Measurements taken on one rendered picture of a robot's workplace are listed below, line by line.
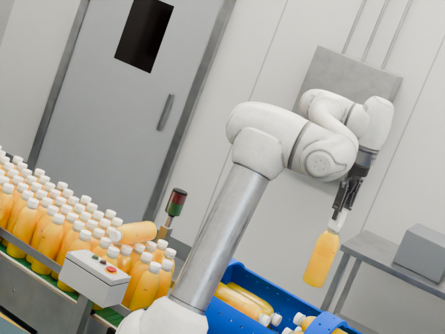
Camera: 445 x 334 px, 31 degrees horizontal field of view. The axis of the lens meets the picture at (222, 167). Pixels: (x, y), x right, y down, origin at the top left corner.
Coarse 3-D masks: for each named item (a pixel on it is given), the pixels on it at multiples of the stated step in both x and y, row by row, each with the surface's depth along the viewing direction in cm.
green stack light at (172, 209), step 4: (168, 200) 320; (168, 204) 319; (172, 204) 317; (176, 204) 317; (168, 208) 318; (172, 208) 318; (176, 208) 318; (180, 208) 319; (168, 212) 318; (172, 212) 318; (176, 212) 318; (180, 212) 320; (176, 216) 319
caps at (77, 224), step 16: (0, 160) 324; (16, 160) 330; (0, 176) 299; (16, 176) 306; (32, 176) 314; (64, 192) 312; (48, 208) 287; (64, 208) 293; (80, 208) 300; (96, 208) 308; (80, 224) 282; (96, 224) 288
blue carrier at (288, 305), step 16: (224, 272) 276; (240, 272) 278; (256, 288) 276; (272, 288) 271; (224, 304) 253; (272, 304) 274; (288, 304) 270; (304, 304) 264; (208, 320) 255; (224, 320) 252; (240, 320) 250; (288, 320) 272; (320, 320) 246; (336, 320) 248
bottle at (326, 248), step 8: (328, 232) 260; (336, 232) 259; (320, 240) 260; (328, 240) 258; (336, 240) 259; (320, 248) 259; (328, 248) 258; (336, 248) 259; (312, 256) 262; (320, 256) 259; (328, 256) 259; (312, 264) 261; (320, 264) 260; (328, 264) 261; (304, 272) 266; (312, 272) 261; (320, 272) 261; (304, 280) 264; (312, 280) 262; (320, 280) 262
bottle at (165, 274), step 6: (162, 270) 277; (168, 270) 277; (162, 276) 276; (168, 276) 277; (162, 282) 276; (168, 282) 277; (162, 288) 276; (168, 288) 278; (156, 294) 277; (162, 294) 277
